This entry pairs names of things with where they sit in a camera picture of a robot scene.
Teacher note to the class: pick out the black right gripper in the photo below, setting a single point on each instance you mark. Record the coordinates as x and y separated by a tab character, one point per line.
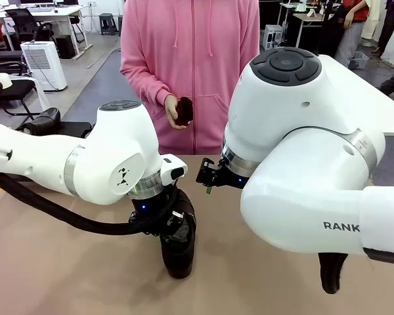
230	178

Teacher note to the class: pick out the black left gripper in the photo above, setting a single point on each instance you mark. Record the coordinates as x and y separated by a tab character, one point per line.
147	210

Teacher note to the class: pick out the black leather shoe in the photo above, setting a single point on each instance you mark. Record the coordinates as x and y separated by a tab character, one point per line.
42	123
180	262

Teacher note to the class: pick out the brown shoe brush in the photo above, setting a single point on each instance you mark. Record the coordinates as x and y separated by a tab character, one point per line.
185	110

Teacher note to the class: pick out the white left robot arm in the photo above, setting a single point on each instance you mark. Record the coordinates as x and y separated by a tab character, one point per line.
111	147

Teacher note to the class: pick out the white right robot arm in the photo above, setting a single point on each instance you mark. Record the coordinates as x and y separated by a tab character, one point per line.
298	147

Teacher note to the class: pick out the person's right forearm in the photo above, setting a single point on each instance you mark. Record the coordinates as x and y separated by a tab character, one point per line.
138	82

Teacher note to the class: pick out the person's right hand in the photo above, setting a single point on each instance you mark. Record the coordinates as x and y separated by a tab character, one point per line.
171	108

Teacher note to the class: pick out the person in pink hoodie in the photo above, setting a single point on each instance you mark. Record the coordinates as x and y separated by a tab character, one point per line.
210	49

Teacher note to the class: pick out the white computer case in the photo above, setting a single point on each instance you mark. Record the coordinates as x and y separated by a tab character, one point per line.
273	37

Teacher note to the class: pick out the large white table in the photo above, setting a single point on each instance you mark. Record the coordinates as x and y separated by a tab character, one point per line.
364	85

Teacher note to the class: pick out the white hanging cloth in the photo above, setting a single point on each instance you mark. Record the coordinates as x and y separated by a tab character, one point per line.
41	95

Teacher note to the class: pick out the grey plastic stool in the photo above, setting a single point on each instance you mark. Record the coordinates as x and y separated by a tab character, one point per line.
107	23

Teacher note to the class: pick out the background work desk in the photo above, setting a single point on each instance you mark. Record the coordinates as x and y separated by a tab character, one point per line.
307	18

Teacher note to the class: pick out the grey plastic bin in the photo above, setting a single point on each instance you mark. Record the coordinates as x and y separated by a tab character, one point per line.
359	60

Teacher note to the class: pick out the black computer tower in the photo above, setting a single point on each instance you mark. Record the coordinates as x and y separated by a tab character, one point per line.
65	46

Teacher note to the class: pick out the white air purifier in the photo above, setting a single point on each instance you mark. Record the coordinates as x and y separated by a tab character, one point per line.
44	65

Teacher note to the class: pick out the person in orange top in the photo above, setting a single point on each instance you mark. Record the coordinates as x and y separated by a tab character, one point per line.
351	36

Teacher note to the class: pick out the black office chair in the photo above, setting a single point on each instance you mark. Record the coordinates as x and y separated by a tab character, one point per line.
6	57
16	90
26	23

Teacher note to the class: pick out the white office desk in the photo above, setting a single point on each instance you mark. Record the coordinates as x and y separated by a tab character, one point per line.
62	13

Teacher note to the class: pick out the person in cream jacket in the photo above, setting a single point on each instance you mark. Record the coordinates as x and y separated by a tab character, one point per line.
374	19

